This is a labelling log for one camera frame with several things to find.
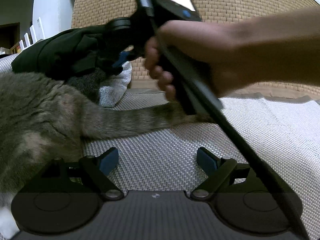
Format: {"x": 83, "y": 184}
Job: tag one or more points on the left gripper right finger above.
{"x": 217, "y": 169}

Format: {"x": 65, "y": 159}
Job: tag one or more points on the grey tabby cat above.
{"x": 42, "y": 119}

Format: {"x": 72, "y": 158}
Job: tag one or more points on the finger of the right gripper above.
{"x": 123, "y": 57}

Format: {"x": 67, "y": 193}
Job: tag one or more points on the black printed sweatshirt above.
{"x": 72, "y": 53}

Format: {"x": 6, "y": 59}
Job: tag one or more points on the person's right forearm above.
{"x": 282, "y": 47}

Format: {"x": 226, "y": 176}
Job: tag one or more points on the person's right hand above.
{"x": 209, "y": 48}

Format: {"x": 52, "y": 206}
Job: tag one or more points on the black grey folded garment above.
{"x": 101, "y": 87}

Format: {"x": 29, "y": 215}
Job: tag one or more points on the woven tan upright mattress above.
{"x": 96, "y": 12}

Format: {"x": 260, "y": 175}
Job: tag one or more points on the white router with antennas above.
{"x": 36, "y": 34}

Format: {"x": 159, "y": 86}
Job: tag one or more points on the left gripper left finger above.
{"x": 94, "y": 172}

